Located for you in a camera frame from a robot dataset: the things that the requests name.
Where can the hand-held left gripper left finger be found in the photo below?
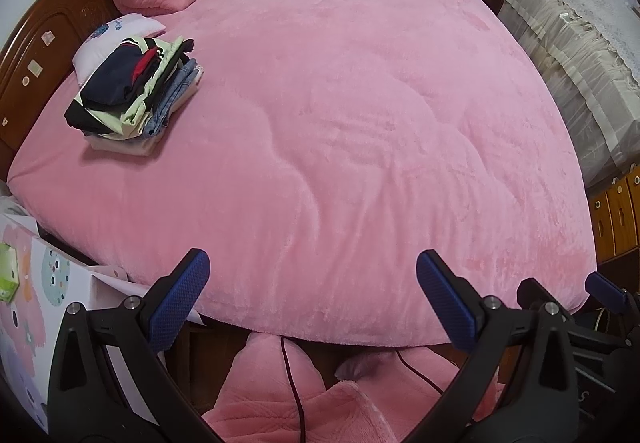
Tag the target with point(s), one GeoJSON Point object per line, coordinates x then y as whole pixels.
{"type": "Point", "coordinates": [180, 298]}

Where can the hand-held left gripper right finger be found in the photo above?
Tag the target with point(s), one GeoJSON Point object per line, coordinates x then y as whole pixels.
{"type": "Point", "coordinates": [445, 298]}

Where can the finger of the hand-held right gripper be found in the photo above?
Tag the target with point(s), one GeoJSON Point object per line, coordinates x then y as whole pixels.
{"type": "Point", "coordinates": [531, 290]}
{"type": "Point", "coordinates": [607, 290]}

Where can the stack of folded clothes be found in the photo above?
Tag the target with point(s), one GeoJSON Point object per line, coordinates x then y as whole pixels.
{"type": "Point", "coordinates": [130, 118]}

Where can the wooden drawer cabinet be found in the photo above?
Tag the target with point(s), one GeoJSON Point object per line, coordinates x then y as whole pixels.
{"type": "Point", "coordinates": [615, 218]}

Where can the pink plush cloth on floor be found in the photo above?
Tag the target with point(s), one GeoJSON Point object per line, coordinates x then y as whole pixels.
{"type": "Point", "coordinates": [270, 393]}

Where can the white dotted storage box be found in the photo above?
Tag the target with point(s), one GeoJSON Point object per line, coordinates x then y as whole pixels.
{"type": "Point", "coordinates": [30, 323]}

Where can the green tissue pack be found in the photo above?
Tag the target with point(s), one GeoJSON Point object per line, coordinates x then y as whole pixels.
{"type": "Point", "coordinates": [7, 273]}

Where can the pink fleece bed blanket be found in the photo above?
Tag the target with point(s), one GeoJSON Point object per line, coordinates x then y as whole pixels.
{"type": "Point", "coordinates": [350, 148]}

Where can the folded blue jeans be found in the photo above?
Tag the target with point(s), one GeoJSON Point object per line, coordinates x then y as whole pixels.
{"type": "Point", "coordinates": [172, 93]}

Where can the white lace covered furniture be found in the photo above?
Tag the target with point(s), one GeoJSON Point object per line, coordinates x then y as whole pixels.
{"type": "Point", "coordinates": [570, 33]}

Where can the small white printed pillow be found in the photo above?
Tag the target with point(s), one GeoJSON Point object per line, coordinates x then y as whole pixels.
{"type": "Point", "coordinates": [115, 30]}

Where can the wooden headboard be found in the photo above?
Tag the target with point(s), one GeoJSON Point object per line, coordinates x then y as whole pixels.
{"type": "Point", "coordinates": [50, 53]}

